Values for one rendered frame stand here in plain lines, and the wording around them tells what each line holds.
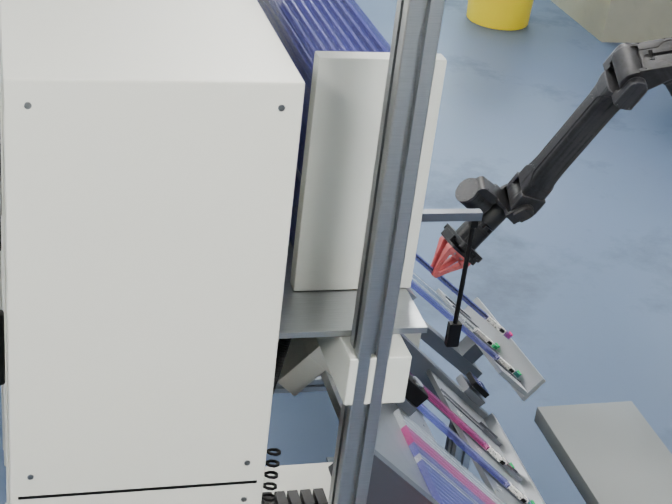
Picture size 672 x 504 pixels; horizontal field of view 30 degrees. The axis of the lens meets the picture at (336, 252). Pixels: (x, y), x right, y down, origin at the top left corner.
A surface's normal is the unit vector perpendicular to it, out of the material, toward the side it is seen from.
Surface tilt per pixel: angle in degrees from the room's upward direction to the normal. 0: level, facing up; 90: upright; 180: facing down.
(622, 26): 90
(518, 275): 0
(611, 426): 0
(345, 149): 90
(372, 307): 90
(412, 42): 90
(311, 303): 0
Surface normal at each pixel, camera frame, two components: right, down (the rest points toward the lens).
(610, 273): 0.11, -0.87
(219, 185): 0.24, 0.49
